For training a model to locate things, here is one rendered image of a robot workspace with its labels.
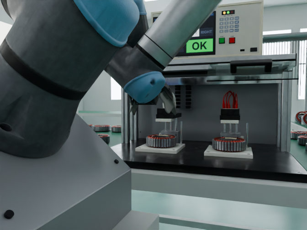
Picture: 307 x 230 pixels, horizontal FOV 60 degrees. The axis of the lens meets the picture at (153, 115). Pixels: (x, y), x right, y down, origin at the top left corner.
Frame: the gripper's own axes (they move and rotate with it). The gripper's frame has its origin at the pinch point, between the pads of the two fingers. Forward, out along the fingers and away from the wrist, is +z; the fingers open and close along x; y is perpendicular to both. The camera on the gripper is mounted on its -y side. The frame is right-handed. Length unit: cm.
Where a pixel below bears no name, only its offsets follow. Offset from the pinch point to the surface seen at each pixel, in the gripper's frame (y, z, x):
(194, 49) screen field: -36.9, -2.3, 9.1
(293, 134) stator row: -48, 55, 55
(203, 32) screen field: -40.5, -7.3, 12.3
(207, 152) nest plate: 2.4, 14.9, 15.6
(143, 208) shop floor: -55, 157, -49
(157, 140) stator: -1.4, 14.2, -1.8
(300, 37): -352, 147, 125
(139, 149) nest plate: 1.7, 15.6, -7.9
